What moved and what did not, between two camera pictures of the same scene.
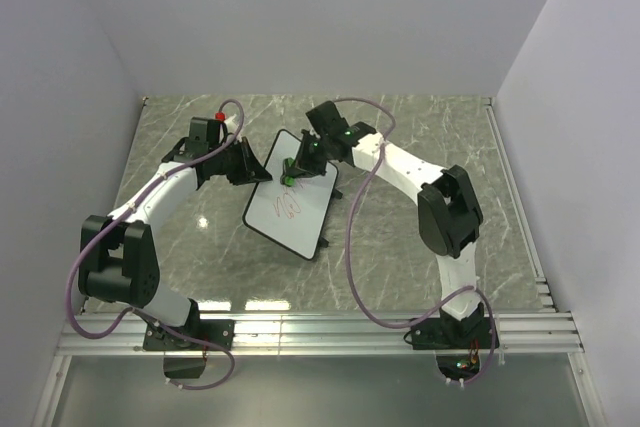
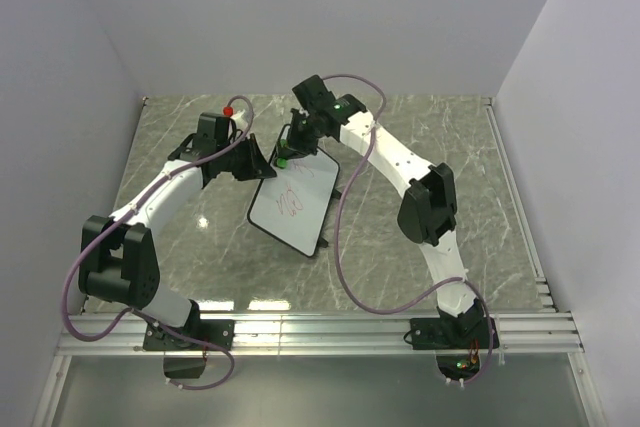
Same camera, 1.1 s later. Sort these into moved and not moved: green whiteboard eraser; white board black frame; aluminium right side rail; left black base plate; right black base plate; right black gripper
Moved: right black gripper; green whiteboard eraser
Not moved: left black base plate; aluminium right side rail; white board black frame; right black base plate
